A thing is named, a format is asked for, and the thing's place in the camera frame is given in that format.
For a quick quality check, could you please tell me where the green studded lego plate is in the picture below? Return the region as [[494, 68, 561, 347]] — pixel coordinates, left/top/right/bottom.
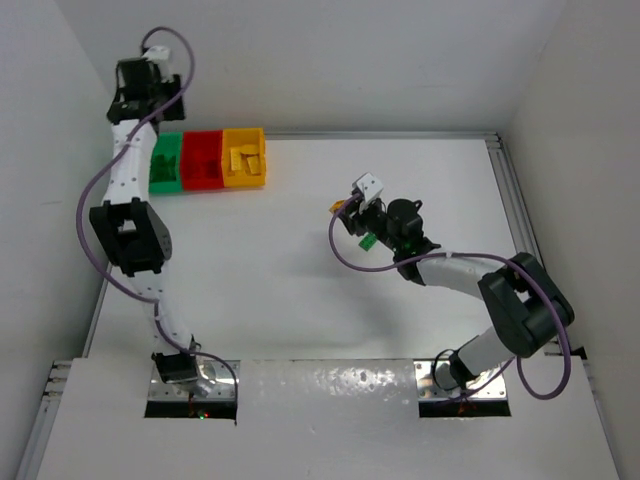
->
[[358, 233, 378, 252]]

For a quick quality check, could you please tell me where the small yellow lego piece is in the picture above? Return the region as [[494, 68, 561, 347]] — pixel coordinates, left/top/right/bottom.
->
[[229, 148, 243, 173]]

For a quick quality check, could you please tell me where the yellow lego brick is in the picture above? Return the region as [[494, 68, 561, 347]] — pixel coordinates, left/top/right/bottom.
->
[[242, 155, 262, 176]]

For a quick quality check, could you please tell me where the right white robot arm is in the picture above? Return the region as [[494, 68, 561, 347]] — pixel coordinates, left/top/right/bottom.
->
[[331, 194, 575, 400]]

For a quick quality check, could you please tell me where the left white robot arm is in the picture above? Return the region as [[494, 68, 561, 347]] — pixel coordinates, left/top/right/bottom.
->
[[89, 47, 198, 385]]

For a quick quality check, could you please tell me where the green plastic bin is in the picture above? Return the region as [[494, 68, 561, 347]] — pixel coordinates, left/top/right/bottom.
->
[[149, 132, 183, 194]]

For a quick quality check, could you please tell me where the red plastic bin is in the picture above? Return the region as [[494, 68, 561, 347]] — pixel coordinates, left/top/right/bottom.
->
[[180, 130, 224, 191]]

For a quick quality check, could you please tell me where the yellow plastic bin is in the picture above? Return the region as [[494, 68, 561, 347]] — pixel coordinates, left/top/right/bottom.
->
[[221, 128, 267, 188]]

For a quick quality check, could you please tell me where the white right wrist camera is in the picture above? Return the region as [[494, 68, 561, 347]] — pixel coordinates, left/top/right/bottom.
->
[[352, 172, 384, 213]]

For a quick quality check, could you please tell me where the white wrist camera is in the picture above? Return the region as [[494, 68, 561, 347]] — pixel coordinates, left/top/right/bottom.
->
[[352, 172, 384, 213], [143, 45, 171, 63]]

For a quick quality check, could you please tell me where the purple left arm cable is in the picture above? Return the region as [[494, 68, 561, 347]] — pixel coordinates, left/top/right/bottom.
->
[[75, 27, 239, 401]]

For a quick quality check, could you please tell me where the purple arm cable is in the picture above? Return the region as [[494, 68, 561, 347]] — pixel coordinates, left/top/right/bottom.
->
[[75, 27, 239, 401], [327, 194, 572, 400]]

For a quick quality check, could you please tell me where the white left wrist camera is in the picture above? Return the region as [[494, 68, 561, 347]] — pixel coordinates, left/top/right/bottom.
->
[[143, 45, 171, 63]]

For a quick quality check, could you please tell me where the aluminium frame rail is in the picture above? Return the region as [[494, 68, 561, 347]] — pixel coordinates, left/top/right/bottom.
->
[[485, 134, 544, 265]]

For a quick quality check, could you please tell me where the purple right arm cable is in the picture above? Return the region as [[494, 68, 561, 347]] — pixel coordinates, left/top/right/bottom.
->
[[327, 194, 572, 400]]

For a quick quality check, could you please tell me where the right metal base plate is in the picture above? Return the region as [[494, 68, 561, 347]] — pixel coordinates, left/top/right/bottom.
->
[[414, 360, 508, 402]]

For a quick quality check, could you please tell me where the metal base plate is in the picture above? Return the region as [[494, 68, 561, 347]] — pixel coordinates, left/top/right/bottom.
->
[[414, 360, 508, 402], [147, 358, 240, 403]]

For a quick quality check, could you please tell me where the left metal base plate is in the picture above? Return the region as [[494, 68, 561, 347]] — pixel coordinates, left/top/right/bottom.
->
[[147, 358, 240, 403]]

